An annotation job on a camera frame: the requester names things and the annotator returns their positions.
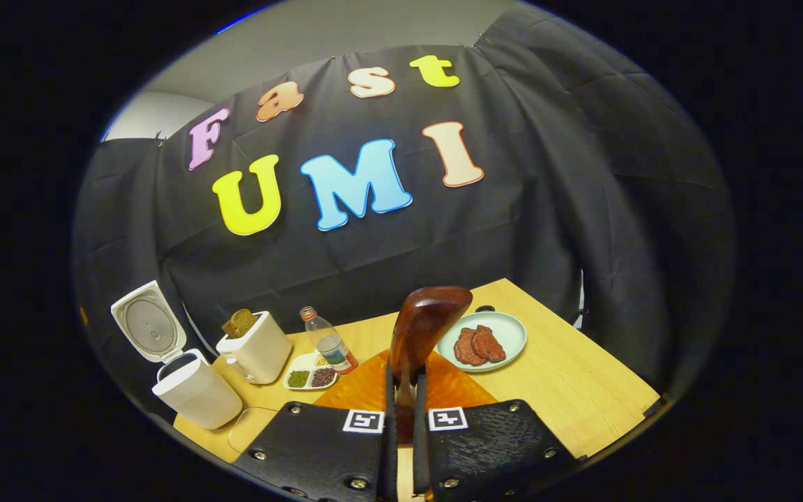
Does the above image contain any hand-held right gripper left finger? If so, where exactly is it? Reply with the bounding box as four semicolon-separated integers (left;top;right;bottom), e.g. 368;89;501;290
234;349;399;502

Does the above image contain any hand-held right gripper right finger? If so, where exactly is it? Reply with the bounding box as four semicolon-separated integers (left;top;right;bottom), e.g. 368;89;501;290
412;351;583;502

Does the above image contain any brown wooden spoon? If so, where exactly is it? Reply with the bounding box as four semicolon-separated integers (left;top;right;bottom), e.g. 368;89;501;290
389;286;473;447

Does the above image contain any white rice cooker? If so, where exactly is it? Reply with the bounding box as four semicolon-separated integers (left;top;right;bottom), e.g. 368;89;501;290
110;280;243;430

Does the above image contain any white divided bean dish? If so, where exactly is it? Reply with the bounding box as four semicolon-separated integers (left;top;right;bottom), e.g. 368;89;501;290
283;351;339;391

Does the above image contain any clear plastic water bottle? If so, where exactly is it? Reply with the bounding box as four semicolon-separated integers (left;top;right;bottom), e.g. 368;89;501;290
299;305;359;376

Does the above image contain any reddish brown meat slice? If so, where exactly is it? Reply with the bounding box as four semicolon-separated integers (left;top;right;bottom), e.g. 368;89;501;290
473;324;507;363
453;328;487;367

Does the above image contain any clear plastic container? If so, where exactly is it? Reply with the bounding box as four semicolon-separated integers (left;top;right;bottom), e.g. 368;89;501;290
227;404;281;455

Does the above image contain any light green plate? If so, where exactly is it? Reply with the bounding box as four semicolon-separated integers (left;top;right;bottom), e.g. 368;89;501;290
436;311;528;372

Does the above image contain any white toaster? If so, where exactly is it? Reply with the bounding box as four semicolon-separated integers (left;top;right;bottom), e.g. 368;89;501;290
215;311;293;386

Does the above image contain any brown toast slice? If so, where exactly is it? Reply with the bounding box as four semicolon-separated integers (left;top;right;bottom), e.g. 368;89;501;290
222;308;259;340

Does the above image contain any black backdrop cloth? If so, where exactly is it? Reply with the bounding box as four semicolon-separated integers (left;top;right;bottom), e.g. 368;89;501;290
72;3;733;423

